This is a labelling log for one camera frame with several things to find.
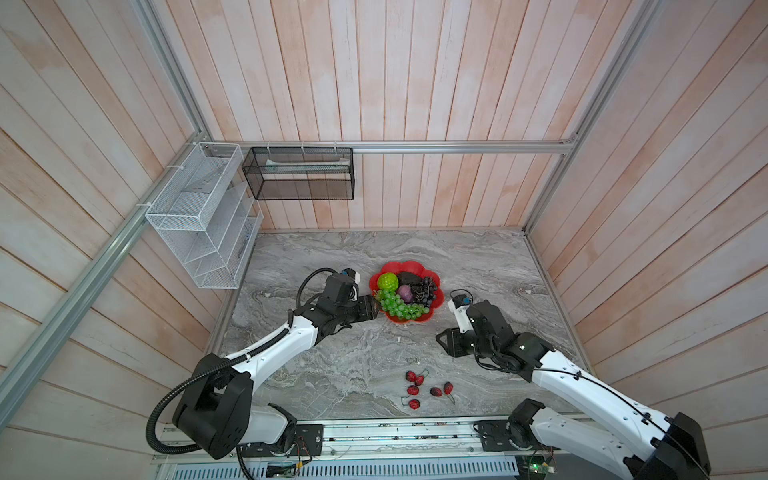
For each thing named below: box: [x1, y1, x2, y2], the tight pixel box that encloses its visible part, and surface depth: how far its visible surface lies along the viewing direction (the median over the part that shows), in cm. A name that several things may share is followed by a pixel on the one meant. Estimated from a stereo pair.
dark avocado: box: [398, 272, 423, 286], surface depth 100 cm
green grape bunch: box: [375, 289, 430, 321], surface depth 93 cm
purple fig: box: [396, 284, 413, 304], surface depth 98 cm
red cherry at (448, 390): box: [443, 381, 456, 405], surface depth 82 cm
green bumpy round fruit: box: [377, 272, 399, 291], surface depth 98 cm
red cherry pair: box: [405, 368, 429, 386], surface depth 84 cm
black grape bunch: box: [411, 276, 437, 308], surface depth 97 cm
